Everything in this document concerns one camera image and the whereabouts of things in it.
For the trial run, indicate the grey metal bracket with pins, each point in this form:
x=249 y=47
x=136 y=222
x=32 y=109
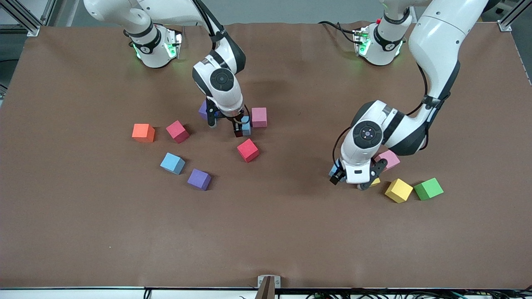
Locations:
x=269 y=284

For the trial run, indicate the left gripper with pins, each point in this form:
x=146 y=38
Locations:
x=335 y=177

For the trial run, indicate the aluminium frame post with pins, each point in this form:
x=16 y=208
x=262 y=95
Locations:
x=505 y=26
x=34 y=30

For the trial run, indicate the yellow foam block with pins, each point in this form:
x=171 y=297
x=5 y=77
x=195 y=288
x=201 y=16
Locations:
x=376 y=181
x=399 y=190

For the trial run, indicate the orange foam block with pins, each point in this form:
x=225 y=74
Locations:
x=143 y=133

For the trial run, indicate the green foam block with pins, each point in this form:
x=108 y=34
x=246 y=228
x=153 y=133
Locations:
x=428 y=189

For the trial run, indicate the blue foam block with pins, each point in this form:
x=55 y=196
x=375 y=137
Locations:
x=247 y=128
x=172 y=162
x=333 y=169

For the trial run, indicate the brown table cover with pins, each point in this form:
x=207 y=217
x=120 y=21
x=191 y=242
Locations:
x=266 y=232

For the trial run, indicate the purple foam block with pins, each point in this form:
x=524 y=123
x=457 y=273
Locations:
x=202 y=111
x=199 y=179

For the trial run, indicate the pink foam block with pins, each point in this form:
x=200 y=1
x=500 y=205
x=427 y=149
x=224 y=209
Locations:
x=259 y=116
x=390 y=160

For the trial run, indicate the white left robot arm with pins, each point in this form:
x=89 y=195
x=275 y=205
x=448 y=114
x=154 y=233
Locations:
x=436 y=50

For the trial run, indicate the red foam block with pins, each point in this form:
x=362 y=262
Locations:
x=248 y=150
x=178 y=131

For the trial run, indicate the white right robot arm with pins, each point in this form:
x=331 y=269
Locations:
x=222 y=79

